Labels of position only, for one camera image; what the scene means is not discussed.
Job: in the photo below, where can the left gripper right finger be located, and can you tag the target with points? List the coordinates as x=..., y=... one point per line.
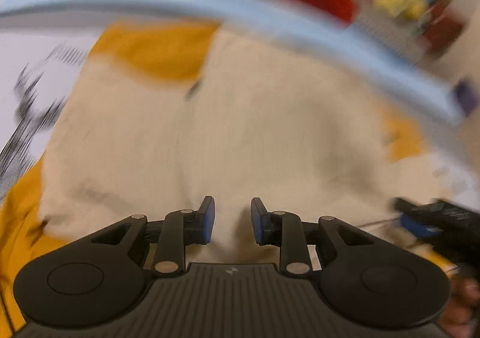
x=289, y=234

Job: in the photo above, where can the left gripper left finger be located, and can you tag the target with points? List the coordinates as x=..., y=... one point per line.
x=178, y=230

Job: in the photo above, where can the beige and yellow hoodie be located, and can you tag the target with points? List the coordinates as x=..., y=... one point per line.
x=162, y=116

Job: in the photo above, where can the person's right hand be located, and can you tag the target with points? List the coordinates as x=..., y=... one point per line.
x=457, y=318

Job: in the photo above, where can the purple box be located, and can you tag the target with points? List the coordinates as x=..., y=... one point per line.
x=466, y=96

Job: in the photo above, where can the dark red cushion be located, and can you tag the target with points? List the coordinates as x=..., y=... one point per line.
x=443, y=29

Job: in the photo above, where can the grey patterned bed cover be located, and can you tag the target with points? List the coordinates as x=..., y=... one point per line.
x=38, y=72

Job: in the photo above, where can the light blue folded sheet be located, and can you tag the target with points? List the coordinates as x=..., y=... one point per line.
x=298, y=24

